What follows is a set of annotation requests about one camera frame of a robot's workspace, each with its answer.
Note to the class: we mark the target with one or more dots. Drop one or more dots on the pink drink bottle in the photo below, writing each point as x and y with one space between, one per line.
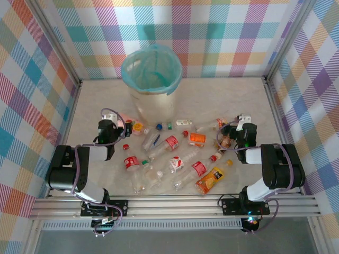
137 128

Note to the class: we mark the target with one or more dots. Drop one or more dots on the red label cola bottle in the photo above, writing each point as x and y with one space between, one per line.
199 168
172 142
131 162

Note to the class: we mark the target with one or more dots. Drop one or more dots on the small clear bottle green cap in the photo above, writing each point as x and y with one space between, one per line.
145 162

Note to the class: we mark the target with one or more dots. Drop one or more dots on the orange label bottle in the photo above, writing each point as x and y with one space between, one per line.
197 138

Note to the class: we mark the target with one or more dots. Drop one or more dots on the orange juice bottle yellow cap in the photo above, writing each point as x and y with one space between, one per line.
210 178

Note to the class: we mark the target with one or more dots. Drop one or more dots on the small white green label bottle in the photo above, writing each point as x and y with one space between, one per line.
184 122

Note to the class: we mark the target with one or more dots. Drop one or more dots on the small clear bottle white cap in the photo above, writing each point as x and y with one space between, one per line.
152 177

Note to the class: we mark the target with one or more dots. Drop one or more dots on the clear bottle red white label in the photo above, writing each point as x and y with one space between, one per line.
177 163

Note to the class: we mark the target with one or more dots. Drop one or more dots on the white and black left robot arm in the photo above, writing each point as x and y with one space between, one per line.
66 172

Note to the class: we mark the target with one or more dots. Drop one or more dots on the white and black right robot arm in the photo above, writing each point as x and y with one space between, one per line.
280 169

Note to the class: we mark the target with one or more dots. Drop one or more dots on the white waste bin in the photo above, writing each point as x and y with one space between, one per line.
153 108

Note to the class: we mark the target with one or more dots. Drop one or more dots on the white bin with blue liner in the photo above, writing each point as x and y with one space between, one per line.
148 66

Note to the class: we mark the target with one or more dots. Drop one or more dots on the clear bottle blue label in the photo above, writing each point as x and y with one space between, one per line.
151 140

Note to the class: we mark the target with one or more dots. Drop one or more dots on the small clear bottle blue cap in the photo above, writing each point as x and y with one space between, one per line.
165 126

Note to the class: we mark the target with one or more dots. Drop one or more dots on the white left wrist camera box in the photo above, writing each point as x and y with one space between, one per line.
110 116

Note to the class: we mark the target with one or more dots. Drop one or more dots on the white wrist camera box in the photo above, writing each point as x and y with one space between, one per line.
110 116
245 118

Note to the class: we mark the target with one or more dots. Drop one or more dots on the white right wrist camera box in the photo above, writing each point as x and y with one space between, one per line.
245 118

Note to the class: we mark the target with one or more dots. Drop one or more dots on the aluminium side rail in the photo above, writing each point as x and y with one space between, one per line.
279 119
69 119

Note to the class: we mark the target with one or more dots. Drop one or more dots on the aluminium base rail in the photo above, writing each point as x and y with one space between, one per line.
172 206

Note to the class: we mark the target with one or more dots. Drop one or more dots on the aluminium corner post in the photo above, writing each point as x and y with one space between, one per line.
59 45
288 39

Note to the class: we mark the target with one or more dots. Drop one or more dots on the aluminium frame leg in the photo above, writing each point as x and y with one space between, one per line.
33 238
319 238

